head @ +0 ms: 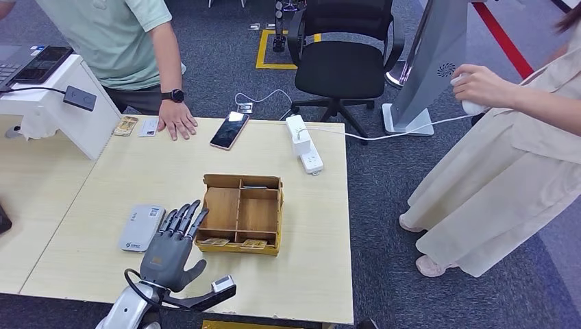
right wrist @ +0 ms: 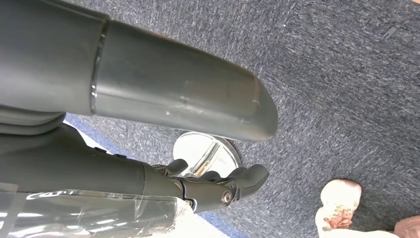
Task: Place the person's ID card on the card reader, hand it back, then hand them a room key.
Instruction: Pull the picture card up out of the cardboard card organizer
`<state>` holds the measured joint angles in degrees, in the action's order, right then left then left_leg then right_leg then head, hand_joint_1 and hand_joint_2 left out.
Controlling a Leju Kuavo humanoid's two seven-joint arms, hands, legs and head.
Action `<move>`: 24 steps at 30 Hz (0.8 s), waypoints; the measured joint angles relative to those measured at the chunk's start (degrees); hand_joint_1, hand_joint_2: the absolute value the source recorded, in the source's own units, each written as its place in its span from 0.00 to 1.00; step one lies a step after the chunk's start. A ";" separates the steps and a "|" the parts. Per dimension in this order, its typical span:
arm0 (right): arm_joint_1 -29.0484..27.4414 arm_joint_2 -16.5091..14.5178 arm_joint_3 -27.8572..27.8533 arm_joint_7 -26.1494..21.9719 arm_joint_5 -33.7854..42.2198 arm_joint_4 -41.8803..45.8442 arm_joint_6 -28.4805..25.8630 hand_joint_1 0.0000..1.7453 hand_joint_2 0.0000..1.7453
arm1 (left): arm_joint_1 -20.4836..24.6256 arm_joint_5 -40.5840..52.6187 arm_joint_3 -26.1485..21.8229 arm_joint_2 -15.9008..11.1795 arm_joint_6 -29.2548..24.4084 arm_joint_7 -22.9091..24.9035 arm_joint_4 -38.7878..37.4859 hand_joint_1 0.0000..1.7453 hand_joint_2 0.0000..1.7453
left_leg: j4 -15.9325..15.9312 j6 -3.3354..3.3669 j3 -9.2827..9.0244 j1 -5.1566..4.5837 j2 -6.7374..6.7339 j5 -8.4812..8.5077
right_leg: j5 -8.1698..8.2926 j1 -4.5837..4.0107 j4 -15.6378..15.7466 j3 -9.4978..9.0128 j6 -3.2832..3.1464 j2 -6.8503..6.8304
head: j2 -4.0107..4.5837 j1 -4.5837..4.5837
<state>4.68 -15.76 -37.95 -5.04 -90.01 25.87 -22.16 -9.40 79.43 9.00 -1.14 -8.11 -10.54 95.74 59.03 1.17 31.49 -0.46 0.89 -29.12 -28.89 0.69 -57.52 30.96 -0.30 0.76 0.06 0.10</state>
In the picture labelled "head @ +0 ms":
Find person's left hand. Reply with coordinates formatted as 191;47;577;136
157;100;199;141

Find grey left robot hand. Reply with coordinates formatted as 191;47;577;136
139;199;210;294

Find person's hand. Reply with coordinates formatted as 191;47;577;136
452;63;519;110

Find white handheld controller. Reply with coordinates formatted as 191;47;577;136
450;75;489;117

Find white ID card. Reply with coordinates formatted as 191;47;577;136
138;117;160;138

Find white grey card reader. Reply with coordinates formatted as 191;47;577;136
119;204;166;254

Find person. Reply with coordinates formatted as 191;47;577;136
398;2;581;279
0;0;199;141

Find black smartwatch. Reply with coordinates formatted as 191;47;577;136
161;88;186;104

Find smartphone with pink case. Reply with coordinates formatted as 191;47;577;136
209;111;251;151

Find grey kiosk stand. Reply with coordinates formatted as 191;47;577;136
382;0;471;137

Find wooden organizer box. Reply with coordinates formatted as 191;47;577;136
195;173;285;256

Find chrome round stand base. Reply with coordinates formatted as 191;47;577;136
384;61;412;90

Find small black box device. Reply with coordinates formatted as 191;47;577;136
62;85;98;112

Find white raised counter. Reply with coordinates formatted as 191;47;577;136
0;54;123;160

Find white charger block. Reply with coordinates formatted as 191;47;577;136
290;127;313;158

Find black robot legs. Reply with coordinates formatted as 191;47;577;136
272;0;307;54

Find white crumpled tissue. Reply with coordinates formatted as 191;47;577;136
19;106;61;142

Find black office chair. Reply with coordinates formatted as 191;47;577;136
286;0;406;142

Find white power strip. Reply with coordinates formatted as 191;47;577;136
285;114;325;175

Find pink shoe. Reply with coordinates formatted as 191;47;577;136
415;255;459;279
398;215;425;234

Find grey laptop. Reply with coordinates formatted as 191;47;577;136
0;45;41;94

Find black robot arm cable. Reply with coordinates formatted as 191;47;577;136
123;269;182;310

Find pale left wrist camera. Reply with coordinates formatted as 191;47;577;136
210;275;236;294

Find white floor cable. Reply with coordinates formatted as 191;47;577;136
234;88;294;120

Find long white charger cable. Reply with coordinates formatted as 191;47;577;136
297;113;478;142

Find thin black device cable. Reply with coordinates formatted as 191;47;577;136
0;86;68;96

